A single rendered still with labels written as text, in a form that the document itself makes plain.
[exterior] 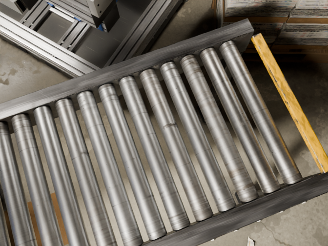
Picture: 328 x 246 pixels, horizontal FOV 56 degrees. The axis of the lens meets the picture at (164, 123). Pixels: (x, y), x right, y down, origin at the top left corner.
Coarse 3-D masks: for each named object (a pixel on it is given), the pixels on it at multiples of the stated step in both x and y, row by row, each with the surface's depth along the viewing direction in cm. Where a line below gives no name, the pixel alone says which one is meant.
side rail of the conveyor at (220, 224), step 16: (320, 176) 81; (288, 192) 80; (304, 192) 80; (320, 192) 80; (240, 208) 79; (256, 208) 79; (272, 208) 79; (192, 224) 81; (208, 224) 78; (224, 224) 78; (240, 224) 78; (160, 240) 77; (176, 240) 77; (192, 240) 77; (208, 240) 77
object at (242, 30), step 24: (240, 24) 95; (168, 48) 93; (192, 48) 92; (216, 48) 95; (240, 48) 102; (96, 72) 91; (120, 72) 91; (24, 96) 89; (48, 96) 89; (72, 96) 90; (96, 96) 96; (0, 120) 87
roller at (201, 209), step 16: (144, 80) 90; (160, 96) 88; (160, 112) 87; (160, 128) 87; (176, 128) 86; (176, 144) 84; (176, 160) 84; (192, 176) 82; (192, 192) 81; (192, 208) 81; (208, 208) 80
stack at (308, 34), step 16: (224, 0) 143; (240, 0) 129; (256, 0) 129; (272, 0) 129; (288, 0) 129; (304, 0) 127; (320, 0) 127; (240, 16) 140; (256, 16) 140; (272, 16) 139; (304, 16) 138; (320, 16) 138; (256, 32) 153; (272, 32) 152; (288, 32) 151; (304, 32) 151; (320, 32) 151
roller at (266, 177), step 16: (208, 48) 92; (208, 64) 92; (224, 80) 89; (224, 96) 89; (240, 112) 87; (240, 128) 86; (256, 144) 84; (256, 160) 83; (256, 176) 83; (272, 176) 82; (272, 192) 81
